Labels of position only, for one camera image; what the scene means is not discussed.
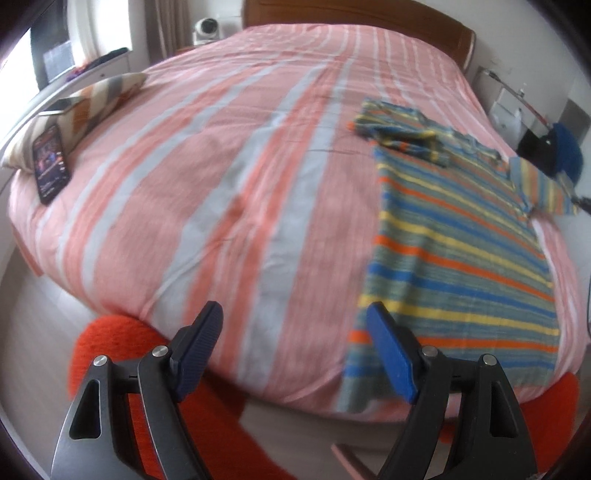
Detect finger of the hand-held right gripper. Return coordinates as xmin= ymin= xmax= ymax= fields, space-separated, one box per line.
xmin=560 ymin=174 xmax=591 ymax=214

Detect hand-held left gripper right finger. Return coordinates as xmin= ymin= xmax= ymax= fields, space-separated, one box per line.
xmin=367 ymin=301 xmax=540 ymax=480

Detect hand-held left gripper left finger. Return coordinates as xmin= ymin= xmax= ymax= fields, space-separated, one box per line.
xmin=50 ymin=301 xmax=225 ymax=480

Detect striped knit sweater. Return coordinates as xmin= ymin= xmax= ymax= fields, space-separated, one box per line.
xmin=336 ymin=98 xmax=580 ymax=414

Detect dark clothes on bench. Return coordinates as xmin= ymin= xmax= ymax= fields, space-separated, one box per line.
xmin=74 ymin=47 xmax=129 ymax=75

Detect blue garment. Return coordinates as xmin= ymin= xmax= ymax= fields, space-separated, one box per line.
xmin=549 ymin=122 xmax=583 ymax=181

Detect orange shaggy rug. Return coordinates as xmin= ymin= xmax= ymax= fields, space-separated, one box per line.
xmin=68 ymin=316 xmax=580 ymax=480

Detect white plastic bag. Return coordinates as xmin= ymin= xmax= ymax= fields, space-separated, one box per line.
xmin=489 ymin=99 xmax=522 ymax=144

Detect white side desk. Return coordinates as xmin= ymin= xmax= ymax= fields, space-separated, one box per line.
xmin=475 ymin=67 xmax=555 ymax=134

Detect pink striped bed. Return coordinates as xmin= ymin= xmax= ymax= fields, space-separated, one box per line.
xmin=7 ymin=23 xmax=580 ymax=423

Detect black smartphone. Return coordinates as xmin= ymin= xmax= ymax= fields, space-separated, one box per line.
xmin=31 ymin=124 xmax=71 ymax=205

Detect chevron patterned pillow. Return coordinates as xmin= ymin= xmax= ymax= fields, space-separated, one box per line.
xmin=0 ymin=72 xmax=147 ymax=174

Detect silver smartphone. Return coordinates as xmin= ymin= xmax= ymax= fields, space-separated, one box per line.
xmin=39 ymin=96 xmax=86 ymax=116

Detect brown wooden headboard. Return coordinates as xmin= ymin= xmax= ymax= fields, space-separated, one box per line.
xmin=242 ymin=0 xmax=476 ymax=70

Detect white window bench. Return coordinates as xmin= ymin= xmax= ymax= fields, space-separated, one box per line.
xmin=0 ymin=46 xmax=132 ymax=153

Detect white round appliance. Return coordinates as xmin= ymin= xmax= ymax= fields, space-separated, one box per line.
xmin=192 ymin=17 xmax=221 ymax=46

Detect beige curtain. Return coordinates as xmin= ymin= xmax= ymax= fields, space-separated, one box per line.
xmin=152 ymin=0 xmax=192 ymax=58

